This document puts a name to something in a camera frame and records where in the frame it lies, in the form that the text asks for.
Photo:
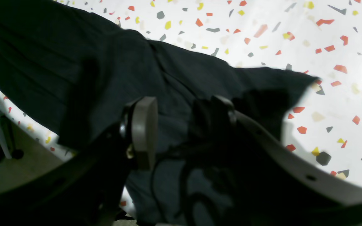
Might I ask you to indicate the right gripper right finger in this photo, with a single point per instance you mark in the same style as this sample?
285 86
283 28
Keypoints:
268 185

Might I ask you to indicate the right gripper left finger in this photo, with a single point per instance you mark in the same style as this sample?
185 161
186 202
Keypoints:
86 190

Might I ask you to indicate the black T-shirt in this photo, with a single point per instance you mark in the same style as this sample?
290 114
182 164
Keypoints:
73 71

